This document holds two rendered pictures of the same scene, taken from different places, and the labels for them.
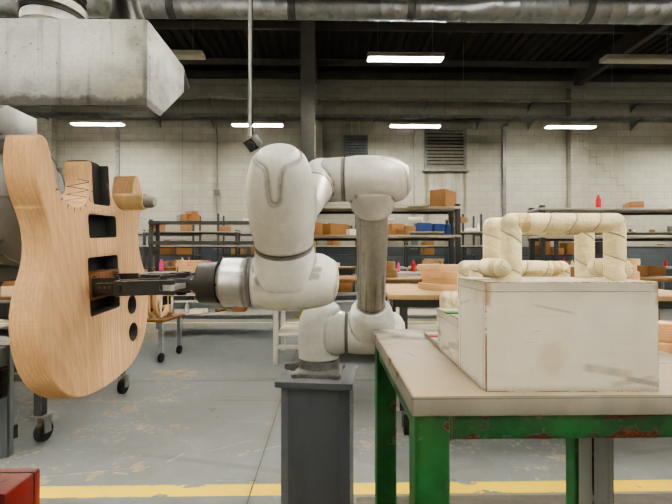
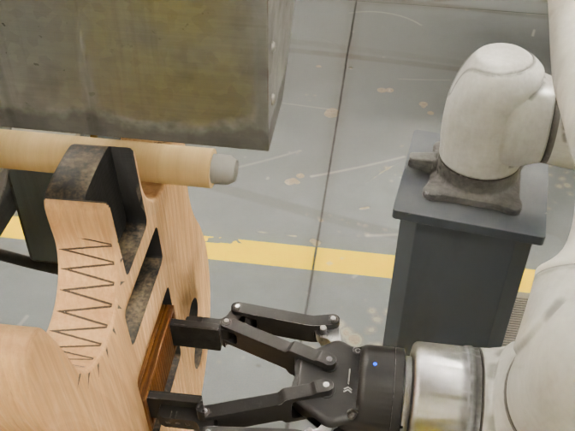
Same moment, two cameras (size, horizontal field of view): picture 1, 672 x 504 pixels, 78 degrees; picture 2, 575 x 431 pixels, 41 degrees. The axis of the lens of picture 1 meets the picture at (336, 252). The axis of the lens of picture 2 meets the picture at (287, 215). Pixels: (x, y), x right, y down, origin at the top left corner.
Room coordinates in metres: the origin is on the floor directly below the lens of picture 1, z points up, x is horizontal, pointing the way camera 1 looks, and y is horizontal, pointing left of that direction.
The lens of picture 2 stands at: (0.34, 0.25, 1.63)
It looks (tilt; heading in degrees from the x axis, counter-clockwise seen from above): 41 degrees down; 8
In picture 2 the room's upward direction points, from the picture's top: 1 degrees clockwise
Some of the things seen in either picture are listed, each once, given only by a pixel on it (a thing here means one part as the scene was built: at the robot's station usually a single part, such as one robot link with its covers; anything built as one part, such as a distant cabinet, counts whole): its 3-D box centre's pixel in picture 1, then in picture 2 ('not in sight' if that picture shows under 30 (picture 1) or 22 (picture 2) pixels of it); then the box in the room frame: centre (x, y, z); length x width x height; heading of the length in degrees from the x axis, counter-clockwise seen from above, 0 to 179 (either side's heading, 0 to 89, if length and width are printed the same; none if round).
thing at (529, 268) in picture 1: (519, 268); not in sight; (0.83, -0.37, 1.12); 0.20 x 0.03 x 0.03; 90
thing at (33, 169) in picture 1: (37, 172); (30, 362); (0.61, 0.44, 1.26); 0.07 x 0.04 x 0.10; 1
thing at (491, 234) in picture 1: (492, 252); not in sight; (0.76, -0.28, 1.15); 0.03 x 0.03 x 0.09
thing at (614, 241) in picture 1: (614, 251); not in sight; (0.67, -0.45, 1.15); 0.03 x 0.03 x 0.09
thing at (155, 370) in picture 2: (97, 284); (146, 364); (0.75, 0.43, 1.09); 0.10 x 0.03 x 0.05; 1
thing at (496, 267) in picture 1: (494, 267); not in sight; (0.71, -0.27, 1.12); 0.11 x 0.03 x 0.03; 1
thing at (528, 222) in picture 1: (562, 222); not in sight; (0.67, -0.37, 1.20); 0.20 x 0.03 x 0.03; 90
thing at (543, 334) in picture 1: (548, 328); not in sight; (0.72, -0.37, 1.02); 0.27 x 0.15 x 0.17; 91
